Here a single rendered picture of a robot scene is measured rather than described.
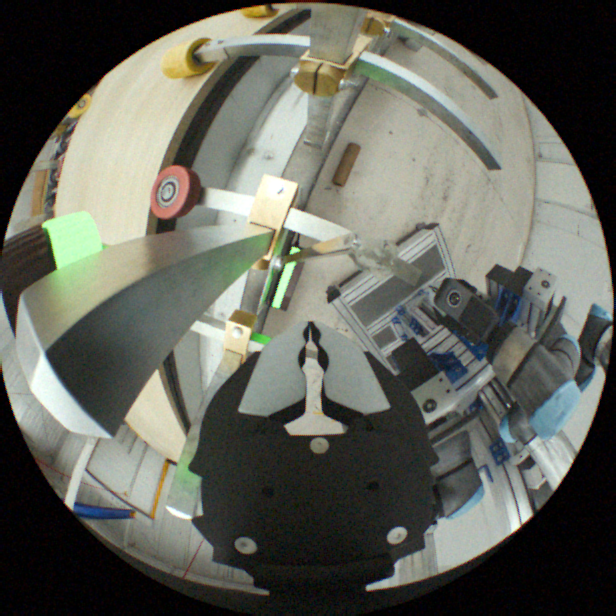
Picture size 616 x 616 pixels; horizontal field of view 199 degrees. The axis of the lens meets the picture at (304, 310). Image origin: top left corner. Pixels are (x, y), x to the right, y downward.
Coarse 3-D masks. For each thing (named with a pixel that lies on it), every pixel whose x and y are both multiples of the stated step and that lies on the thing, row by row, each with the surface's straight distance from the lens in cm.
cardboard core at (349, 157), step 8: (352, 144) 120; (344, 152) 120; (352, 152) 117; (344, 160) 114; (352, 160) 116; (344, 168) 112; (336, 176) 110; (344, 176) 111; (336, 184) 116; (344, 184) 111
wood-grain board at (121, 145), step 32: (192, 32) 69; (224, 32) 56; (256, 32) 51; (128, 64) 88; (224, 64) 42; (96, 96) 96; (128, 96) 60; (160, 96) 45; (192, 96) 37; (96, 128) 69; (128, 128) 47; (160, 128) 37; (64, 160) 98; (96, 160) 57; (128, 160) 41; (160, 160) 33; (64, 192) 83; (96, 192) 51; (128, 192) 38; (96, 224) 50; (128, 224) 37; (160, 384) 57; (128, 416) 149; (160, 416) 87; (160, 448) 211
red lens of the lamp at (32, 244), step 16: (16, 240) 9; (32, 240) 9; (16, 256) 8; (32, 256) 8; (48, 256) 8; (0, 272) 8; (16, 272) 8; (32, 272) 8; (48, 272) 8; (16, 288) 8; (16, 304) 8; (16, 320) 8
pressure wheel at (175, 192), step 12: (168, 168) 30; (180, 168) 28; (156, 180) 31; (168, 180) 30; (180, 180) 28; (192, 180) 28; (156, 192) 31; (168, 192) 28; (180, 192) 27; (192, 192) 27; (156, 204) 30; (168, 204) 29; (180, 204) 27; (192, 204) 29; (168, 216) 28; (180, 216) 30
